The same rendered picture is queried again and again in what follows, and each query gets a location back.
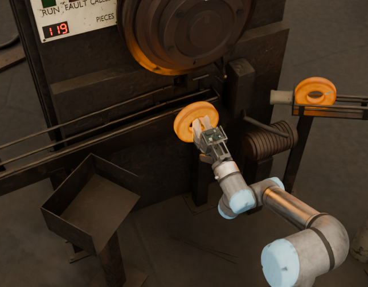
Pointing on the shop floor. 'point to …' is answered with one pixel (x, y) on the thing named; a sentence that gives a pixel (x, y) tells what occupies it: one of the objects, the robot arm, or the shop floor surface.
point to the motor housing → (265, 152)
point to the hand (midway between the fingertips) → (196, 118)
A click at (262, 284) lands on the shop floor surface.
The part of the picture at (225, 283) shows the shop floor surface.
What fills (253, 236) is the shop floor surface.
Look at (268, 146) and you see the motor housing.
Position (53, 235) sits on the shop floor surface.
